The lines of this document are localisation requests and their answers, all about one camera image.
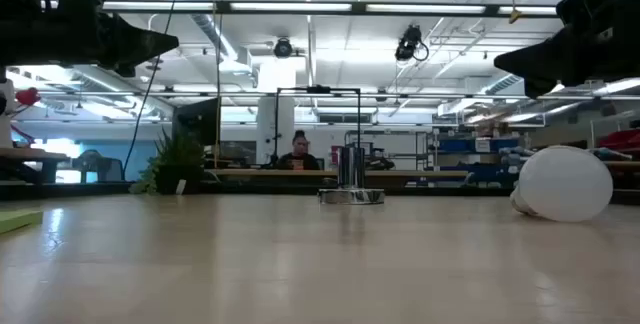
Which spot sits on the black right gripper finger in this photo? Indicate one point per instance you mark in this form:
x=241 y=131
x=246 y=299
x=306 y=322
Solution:
x=542 y=64
x=537 y=89

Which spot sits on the white lightbulb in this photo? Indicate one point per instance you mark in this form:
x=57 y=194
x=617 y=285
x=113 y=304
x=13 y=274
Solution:
x=565 y=184

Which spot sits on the red object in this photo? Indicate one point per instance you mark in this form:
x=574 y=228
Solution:
x=27 y=96

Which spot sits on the black monitor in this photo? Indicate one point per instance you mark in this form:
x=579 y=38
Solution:
x=197 y=121

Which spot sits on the black overhead light bar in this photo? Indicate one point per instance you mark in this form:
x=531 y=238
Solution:
x=222 y=8

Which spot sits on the red bin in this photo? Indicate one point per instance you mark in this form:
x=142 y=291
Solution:
x=622 y=140

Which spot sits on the grey office chair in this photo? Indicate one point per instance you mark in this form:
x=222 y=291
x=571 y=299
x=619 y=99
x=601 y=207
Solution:
x=107 y=169

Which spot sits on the blue storage shelf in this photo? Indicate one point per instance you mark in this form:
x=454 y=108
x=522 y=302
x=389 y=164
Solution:
x=452 y=145

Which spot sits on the green potted plant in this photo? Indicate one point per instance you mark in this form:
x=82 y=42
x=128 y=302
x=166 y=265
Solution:
x=172 y=174

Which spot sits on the wooden workbench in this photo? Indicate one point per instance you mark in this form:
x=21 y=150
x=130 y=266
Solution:
x=30 y=154

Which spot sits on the green sticky note pad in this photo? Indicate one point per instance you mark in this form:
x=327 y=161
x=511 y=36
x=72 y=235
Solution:
x=15 y=219

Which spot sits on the person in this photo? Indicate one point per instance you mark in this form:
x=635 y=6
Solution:
x=298 y=160

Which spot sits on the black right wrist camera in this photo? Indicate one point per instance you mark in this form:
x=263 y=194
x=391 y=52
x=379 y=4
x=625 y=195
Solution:
x=585 y=4

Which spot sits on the black aluminium table frame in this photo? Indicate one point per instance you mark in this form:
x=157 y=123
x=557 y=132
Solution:
x=75 y=190

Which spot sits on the small black ceiling camera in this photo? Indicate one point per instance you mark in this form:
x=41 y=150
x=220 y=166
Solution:
x=283 y=48

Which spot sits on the black metal gantry frame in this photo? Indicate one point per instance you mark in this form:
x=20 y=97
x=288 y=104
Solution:
x=317 y=89

